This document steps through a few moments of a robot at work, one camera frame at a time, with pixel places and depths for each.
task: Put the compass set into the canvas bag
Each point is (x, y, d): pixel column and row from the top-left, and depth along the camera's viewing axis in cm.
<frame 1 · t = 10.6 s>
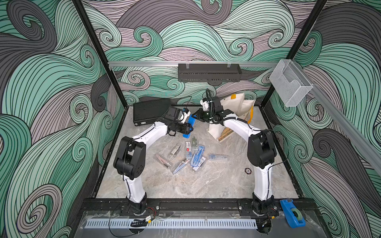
left hand: (189, 126, 90), fingers open
right hand: (190, 116, 91), fingers closed
black briefcase: (146, 111, 116), point 3 cm above the table
white canvas bag yellow handles: (243, 110, 103), point 13 cm above the table
clear case pink compass: (162, 160, 92), on the table
small clear case silver compass: (175, 150, 94), point 2 cm above the table
clear case red label: (188, 149, 94), point 3 cm above the table
clear case green label: (194, 143, 97), point 3 cm above the table
blue compass set package: (198, 155, 92), point 2 cm above the table
clear flat compass case: (219, 157, 92), point 2 cm above the table

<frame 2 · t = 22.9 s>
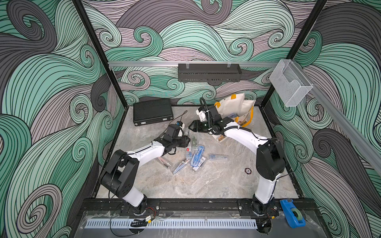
left hand: (187, 137, 89), fingers open
right hand: (189, 128, 87), fingers open
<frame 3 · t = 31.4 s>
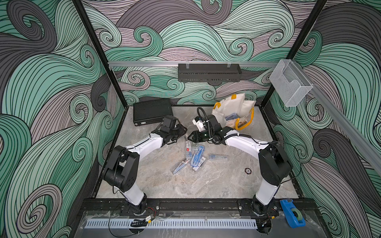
left hand: (185, 128, 89), fingers open
right hand: (188, 139, 85), fingers open
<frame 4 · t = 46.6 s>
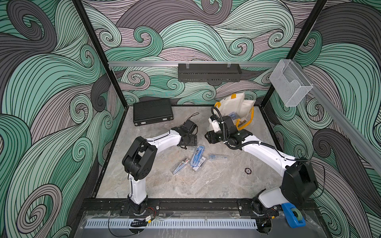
left hand: (191, 140, 93), fingers open
right hand: (207, 135, 84), fingers open
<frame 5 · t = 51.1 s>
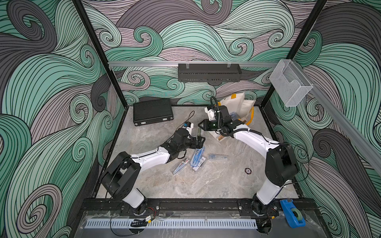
left hand: (199, 136, 84), fingers open
right hand: (197, 125, 86), fingers closed
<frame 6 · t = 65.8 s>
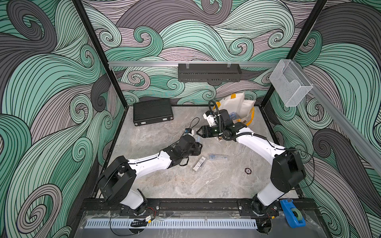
left hand: (200, 144, 83), fingers open
right hand: (198, 133, 84), fingers open
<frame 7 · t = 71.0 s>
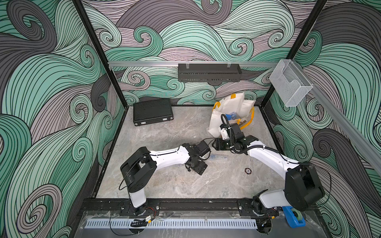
left hand: (198, 165, 84), fingers open
right hand: (214, 145, 86), fingers open
